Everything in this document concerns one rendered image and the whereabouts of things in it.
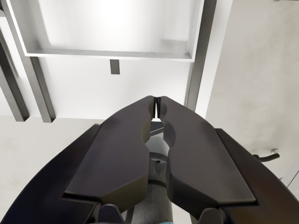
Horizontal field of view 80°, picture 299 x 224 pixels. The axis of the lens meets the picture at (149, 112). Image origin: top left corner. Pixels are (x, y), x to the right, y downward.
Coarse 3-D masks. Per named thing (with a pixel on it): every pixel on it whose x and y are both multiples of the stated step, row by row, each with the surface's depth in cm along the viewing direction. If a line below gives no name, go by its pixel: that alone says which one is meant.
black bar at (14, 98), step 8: (0, 48) 30; (0, 56) 30; (0, 64) 30; (8, 64) 32; (0, 72) 31; (8, 72) 32; (0, 80) 32; (8, 80) 32; (8, 88) 32; (16, 88) 34; (8, 96) 33; (16, 96) 34; (8, 104) 34; (16, 104) 34; (24, 104) 36; (16, 112) 35; (24, 112) 36; (16, 120) 36; (24, 120) 37
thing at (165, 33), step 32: (32, 0) 27; (64, 0) 26; (96, 0) 26; (128, 0) 26; (160, 0) 26; (192, 0) 26; (32, 32) 29; (64, 32) 29; (96, 32) 29; (128, 32) 29; (160, 32) 28; (192, 32) 28
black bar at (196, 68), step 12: (204, 0) 24; (216, 0) 24; (204, 12) 25; (204, 24) 26; (204, 36) 27; (204, 48) 28; (204, 60) 29; (192, 72) 30; (192, 84) 31; (192, 96) 32; (192, 108) 34
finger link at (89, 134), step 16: (96, 128) 9; (80, 144) 8; (64, 160) 7; (80, 160) 7; (48, 176) 6; (64, 176) 6; (32, 192) 6; (48, 192) 6; (64, 192) 6; (16, 208) 5; (32, 208) 5; (48, 208) 5; (64, 208) 5; (80, 208) 5; (96, 208) 6
